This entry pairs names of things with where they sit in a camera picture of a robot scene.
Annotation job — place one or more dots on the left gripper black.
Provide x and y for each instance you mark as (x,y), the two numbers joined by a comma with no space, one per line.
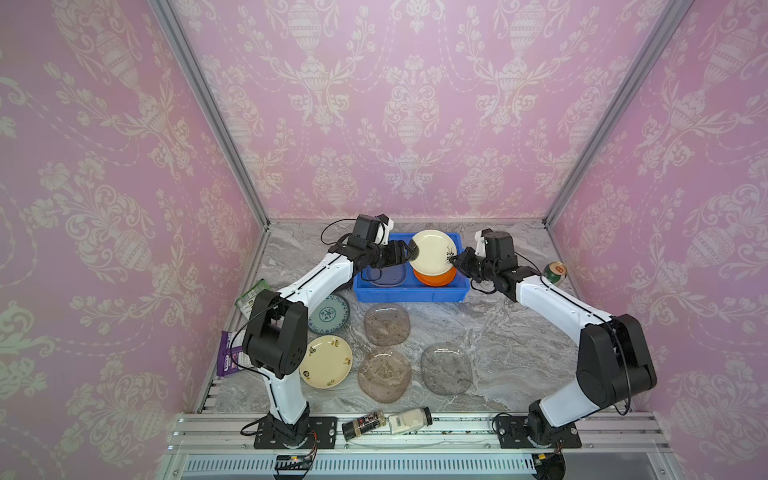
(396,254)

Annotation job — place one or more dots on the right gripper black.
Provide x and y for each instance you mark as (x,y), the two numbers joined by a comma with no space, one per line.
(470,262)

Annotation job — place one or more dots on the cream plate with dark patch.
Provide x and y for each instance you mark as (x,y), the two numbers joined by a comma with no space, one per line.
(433,250)

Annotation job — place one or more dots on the orange plate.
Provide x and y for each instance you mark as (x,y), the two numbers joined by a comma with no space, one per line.
(436,281)

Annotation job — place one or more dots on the clear glass plate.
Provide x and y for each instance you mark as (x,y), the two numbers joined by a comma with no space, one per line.
(388,277)

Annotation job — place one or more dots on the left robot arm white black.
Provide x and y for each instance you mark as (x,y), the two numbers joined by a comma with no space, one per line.
(276,334)

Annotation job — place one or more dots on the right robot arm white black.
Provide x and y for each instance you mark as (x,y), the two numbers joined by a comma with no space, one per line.
(613,360)

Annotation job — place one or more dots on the blue plastic bin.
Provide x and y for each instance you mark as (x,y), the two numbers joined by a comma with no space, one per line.
(412,291)

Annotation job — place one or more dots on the smoky glass plate upper left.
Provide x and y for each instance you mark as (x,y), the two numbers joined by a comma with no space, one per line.
(387,324)

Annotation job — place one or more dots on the green drink can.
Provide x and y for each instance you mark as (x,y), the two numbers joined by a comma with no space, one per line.
(555,272)

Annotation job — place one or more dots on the teal patterned plate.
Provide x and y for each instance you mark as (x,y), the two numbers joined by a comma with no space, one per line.
(330,316)

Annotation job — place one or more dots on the smoky glass plate lower left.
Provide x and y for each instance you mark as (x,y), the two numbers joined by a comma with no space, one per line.
(385,375)

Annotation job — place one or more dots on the yellow floral plate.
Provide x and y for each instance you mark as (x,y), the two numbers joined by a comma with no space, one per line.
(327,362)

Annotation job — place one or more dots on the white bottle black cap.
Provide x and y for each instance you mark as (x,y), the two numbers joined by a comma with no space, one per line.
(410,421)

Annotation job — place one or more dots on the green snack packet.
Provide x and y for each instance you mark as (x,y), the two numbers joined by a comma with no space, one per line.
(245,302)

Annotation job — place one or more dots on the dark spice grinder bottle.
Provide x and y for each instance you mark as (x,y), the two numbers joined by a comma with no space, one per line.
(362,425)

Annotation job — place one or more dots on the purple snack packet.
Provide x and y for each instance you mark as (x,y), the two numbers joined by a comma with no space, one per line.
(231,358)

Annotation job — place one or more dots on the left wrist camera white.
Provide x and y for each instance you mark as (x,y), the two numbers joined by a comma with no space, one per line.
(386,225)

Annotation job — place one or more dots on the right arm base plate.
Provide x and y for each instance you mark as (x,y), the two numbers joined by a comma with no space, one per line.
(519,432)

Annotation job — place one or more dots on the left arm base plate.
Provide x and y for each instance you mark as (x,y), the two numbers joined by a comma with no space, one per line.
(310,432)

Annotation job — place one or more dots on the aluminium front rail frame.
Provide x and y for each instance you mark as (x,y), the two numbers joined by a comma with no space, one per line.
(455,446)

